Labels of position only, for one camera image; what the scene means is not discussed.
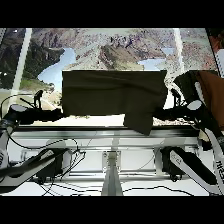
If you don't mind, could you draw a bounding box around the silver frame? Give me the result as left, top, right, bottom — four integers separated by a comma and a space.
7, 125, 214, 197

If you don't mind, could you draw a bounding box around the brown garment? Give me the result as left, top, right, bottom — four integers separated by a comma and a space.
195, 69, 224, 132

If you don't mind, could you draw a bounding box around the black cable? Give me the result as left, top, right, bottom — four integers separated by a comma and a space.
7, 134, 87, 183
121, 185, 196, 197

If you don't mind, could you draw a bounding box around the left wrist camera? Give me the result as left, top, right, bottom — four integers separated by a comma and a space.
33, 89, 45, 110

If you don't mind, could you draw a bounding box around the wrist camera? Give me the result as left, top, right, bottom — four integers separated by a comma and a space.
170, 87, 183, 108
33, 89, 45, 110

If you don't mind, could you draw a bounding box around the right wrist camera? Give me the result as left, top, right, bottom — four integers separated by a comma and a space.
170, 87, 183, 108

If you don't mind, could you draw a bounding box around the dark olive garment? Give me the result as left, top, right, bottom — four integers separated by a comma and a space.
61, 69, 168, 137

